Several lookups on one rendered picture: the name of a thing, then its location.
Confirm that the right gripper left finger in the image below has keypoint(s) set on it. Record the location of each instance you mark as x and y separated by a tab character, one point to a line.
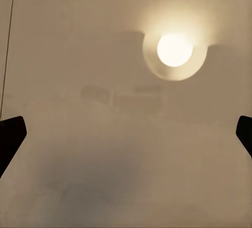
12	134

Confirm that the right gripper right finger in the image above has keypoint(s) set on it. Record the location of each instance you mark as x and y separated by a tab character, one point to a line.
244	132

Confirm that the coffee table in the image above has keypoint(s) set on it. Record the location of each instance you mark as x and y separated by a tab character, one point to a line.
131	109

